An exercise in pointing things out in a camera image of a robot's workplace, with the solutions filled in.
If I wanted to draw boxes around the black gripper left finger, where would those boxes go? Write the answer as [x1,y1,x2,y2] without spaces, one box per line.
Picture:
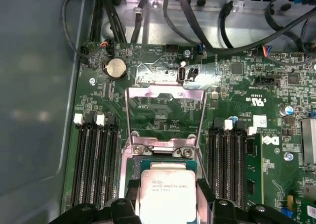
[48,179,143,224]

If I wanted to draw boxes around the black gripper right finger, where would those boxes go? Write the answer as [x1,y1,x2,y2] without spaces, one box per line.
[196,178,301,224]

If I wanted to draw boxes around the silver chipset heatsink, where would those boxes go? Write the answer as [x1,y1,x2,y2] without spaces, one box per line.
[300,117,316,165]

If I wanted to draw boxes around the silver CPU chip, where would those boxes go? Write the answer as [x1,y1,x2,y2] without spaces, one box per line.
[134,158,199,224]

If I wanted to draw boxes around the metal CPU socket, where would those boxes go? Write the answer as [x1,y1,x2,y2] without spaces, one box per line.
[118,134,211,210]

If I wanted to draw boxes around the black PC case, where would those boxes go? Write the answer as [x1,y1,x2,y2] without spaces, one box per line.
[0,0,316,224]

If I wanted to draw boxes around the silver internal USB port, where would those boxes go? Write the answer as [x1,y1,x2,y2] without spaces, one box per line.
[177,65,186,83]

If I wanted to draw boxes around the black cable bundle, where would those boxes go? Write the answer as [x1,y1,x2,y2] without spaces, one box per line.
[90,0,128,45]

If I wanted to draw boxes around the metal wire locking lever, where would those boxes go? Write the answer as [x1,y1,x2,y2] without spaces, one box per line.
[196,144,212,186]

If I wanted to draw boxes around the thick black cable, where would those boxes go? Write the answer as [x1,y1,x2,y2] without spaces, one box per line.
[170,0,316,56]

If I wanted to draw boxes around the green motherboard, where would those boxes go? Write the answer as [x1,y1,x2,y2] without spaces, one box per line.
[63,42,316,224]

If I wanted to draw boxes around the thin black cable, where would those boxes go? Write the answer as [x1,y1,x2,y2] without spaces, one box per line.
[61,0,86,59]

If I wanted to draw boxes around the silver coin cell battery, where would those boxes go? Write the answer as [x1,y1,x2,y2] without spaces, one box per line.
[102,57,129,81]

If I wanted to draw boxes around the metal socket cover frame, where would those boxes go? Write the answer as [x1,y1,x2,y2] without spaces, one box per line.
[124,84,207,152]

